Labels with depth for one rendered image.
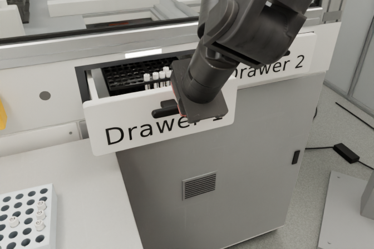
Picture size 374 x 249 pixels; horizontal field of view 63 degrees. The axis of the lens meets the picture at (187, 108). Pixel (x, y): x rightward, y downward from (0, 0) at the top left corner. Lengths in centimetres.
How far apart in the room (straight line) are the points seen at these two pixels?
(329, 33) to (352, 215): 95
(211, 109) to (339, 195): 132
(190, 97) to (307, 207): 127
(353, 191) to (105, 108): 143
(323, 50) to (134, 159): 60
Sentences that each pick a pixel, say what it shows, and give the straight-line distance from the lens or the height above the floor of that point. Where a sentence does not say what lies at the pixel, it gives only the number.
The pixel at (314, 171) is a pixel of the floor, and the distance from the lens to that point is 185.
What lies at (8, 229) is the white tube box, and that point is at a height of 80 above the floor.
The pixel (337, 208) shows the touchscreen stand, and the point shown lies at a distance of 166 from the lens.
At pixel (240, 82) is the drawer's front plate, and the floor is 83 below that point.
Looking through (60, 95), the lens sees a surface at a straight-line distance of 70.
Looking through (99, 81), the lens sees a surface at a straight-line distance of 81.
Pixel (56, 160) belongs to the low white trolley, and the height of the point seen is 76.
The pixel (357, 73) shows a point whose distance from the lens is 250.
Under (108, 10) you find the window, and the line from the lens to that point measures 66.
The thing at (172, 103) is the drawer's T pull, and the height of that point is 91.
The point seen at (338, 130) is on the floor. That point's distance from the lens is 222.
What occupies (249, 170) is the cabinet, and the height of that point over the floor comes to 47.
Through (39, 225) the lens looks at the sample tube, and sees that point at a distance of 53.
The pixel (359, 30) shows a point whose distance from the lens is 248.
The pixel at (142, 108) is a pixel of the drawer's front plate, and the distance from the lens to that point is 56.
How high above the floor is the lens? 120
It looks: 33 degrees down
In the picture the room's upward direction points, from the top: straight up
